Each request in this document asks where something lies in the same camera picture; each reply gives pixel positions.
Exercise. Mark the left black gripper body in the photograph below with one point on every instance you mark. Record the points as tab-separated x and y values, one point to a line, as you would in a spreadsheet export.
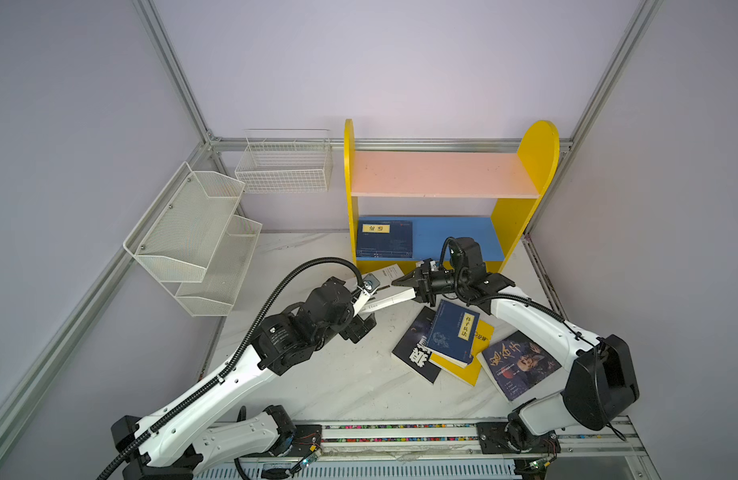
357	327

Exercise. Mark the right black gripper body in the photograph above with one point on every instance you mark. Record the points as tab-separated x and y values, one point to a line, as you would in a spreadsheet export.
426	282

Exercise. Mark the white book La Dame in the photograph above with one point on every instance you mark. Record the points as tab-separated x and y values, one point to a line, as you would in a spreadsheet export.
385	294

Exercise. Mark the navy book yellow label Yijing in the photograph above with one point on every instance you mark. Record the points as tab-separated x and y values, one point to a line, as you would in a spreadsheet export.
385	239

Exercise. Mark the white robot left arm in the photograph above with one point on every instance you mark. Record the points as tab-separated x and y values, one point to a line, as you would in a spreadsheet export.
183	440

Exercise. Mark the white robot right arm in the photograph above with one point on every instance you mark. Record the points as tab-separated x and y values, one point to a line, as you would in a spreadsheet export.
601	381

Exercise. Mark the navy book Sunzi yellow label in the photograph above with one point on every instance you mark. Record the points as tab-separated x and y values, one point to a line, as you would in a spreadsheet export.
453	332

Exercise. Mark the black book white lettering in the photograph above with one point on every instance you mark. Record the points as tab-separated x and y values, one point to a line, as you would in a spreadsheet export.
411	349

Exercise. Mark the dark purple illustrated book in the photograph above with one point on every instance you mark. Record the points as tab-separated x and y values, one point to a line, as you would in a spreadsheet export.
517	364

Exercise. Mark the yellow shelf unit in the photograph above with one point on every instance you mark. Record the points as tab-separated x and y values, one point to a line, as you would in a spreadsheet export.
515	182

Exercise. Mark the white mesh two-tier rack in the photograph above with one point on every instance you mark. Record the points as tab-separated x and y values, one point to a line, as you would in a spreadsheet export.
194	242

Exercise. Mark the white wire basket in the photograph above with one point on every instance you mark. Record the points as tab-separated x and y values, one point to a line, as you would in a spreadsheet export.
277	161

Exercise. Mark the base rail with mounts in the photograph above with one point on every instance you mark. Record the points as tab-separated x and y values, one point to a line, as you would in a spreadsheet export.
447	449

